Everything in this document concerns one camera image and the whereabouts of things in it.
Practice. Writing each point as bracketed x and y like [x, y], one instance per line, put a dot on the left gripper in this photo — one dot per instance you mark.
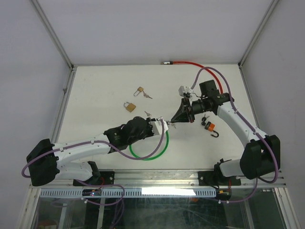
[151, 132]

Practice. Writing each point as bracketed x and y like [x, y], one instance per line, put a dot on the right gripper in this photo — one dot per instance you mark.
[184, 113]

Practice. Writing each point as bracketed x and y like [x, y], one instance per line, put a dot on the green cable lock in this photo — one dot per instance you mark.
[155, 156]

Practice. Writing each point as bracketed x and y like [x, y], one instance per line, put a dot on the orange black padlock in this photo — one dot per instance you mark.
[210, 127]

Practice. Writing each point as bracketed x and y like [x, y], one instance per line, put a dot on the large brass padlock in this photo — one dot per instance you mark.
[130, 107]

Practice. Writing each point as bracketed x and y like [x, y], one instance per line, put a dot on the small padlock silver keys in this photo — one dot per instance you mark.
[146, 95]

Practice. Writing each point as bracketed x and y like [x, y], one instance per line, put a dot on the small brass padlock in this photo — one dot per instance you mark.
[138, 91]

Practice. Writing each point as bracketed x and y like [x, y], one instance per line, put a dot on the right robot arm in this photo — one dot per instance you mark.
[261, 153]

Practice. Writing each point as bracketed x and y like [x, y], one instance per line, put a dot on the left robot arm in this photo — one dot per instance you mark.
[48, 162]

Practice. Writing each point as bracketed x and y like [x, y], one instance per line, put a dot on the aluminium mounting rail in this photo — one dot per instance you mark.
[132, 178]

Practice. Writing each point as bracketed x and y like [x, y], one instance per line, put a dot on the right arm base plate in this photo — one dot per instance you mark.
[211, 178]

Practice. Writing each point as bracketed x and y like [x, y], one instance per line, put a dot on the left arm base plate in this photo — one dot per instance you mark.
[105, 178]

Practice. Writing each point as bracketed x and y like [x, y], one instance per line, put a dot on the slotted cable duct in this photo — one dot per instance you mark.
[145, 192]

